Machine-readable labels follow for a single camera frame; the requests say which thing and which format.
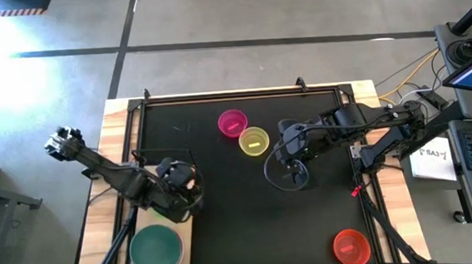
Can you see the black frame clamp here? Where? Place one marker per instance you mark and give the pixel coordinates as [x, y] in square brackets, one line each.
[147, 96]
[301, 84]

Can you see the cart caster wheel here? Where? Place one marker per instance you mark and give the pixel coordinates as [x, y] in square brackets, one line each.
[459, 216]

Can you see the pink translucent plastic bowl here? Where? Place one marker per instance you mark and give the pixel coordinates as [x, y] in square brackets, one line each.
[232, 124]

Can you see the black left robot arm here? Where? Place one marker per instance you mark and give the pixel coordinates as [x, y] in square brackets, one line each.
[110, 174]

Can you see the black power strip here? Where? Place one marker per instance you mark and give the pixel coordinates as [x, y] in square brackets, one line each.
[432, 97]

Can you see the red tag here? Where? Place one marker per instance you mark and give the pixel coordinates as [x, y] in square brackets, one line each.
[356, 190]

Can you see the red translucent plastic bowl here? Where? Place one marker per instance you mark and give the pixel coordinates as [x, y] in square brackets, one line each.
[351, 248]

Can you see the black aluminium table frame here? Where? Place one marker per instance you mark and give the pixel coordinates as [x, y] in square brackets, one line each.
[237, 94]

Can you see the white paper sheet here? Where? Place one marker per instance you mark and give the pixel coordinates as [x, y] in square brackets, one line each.
[431, 162]

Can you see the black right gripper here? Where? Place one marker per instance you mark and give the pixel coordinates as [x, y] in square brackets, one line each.
[295, 140]

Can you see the green translucent plastic bowl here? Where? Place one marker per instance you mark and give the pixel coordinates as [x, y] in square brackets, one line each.
[156, 251]

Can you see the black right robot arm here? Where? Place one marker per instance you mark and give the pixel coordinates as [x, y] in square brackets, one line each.
[368, 116]

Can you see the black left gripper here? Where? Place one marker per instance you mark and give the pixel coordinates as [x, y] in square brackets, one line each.
[174, 198]

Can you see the wooden shelf board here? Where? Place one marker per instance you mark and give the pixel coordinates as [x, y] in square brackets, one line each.
[186, 252]

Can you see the yellow translucent plastic bowl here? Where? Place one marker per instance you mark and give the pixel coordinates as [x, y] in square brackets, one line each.
[254, 141]

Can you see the black table mat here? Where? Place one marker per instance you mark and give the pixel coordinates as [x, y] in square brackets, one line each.
[247, 231]

